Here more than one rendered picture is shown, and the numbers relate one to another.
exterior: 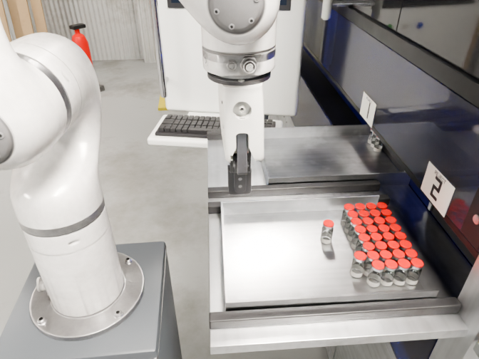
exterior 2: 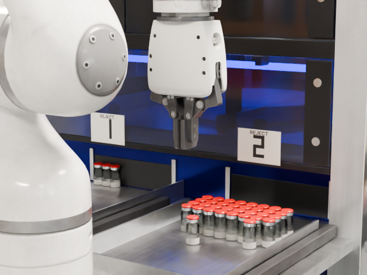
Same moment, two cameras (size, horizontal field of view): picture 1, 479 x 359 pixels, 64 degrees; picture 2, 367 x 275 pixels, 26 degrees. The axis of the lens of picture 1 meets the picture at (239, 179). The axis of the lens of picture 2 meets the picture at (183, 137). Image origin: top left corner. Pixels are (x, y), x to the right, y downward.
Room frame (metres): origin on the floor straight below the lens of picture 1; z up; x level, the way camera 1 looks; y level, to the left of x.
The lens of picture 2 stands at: (-0.18, 0.84, 1.29)
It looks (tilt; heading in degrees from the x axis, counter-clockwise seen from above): 10 degrees down; 307
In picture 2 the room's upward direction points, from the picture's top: straight up
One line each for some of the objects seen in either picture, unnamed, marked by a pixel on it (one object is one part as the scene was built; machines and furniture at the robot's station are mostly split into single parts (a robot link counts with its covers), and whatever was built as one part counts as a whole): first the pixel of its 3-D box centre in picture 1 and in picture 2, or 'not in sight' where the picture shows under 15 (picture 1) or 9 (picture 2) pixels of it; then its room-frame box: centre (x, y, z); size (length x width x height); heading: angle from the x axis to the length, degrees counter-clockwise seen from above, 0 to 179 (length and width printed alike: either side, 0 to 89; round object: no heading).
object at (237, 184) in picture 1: (240, 178); (196, 124); (0.43, 0.00, 1.12); 0.03 x 0.03 x 0.07; 4
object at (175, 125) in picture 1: (217, 126); not in sight; (1.20, 0.08, 0.82); 0.40 x 0.14 x 0.02; 83
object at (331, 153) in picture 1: (326, 154); (79, 197); (0.88, -0.23, 0.90); 0.34 x 0.26 x 0.04; 94
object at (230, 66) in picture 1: (239, 58); (187, 4); (0.45, 0.00, 1.27); 0.09 x 0.08 x 0.03; 4
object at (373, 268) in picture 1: (360, 241); (226, 225); (0.54, -0.23, 0.90); 0.18 x 0.02 x 0.05; 4
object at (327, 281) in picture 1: (313, 246); (198, 243); (0.53, -0.14, 0.90); 0.34 x 0.26 x 0.04; 94
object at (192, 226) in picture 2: (326, 232); (192, 231); (0.56, -0.17, 0.90); 0.02 x 0.02 x 0.04
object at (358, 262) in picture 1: (358, 264); (249, 233); (0.48, -0.21, 0.90); 0.02 x 0.02 x 0.05
